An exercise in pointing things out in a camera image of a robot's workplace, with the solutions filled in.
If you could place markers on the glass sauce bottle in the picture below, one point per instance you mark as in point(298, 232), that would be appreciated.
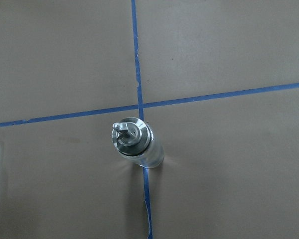
point(135, 140)

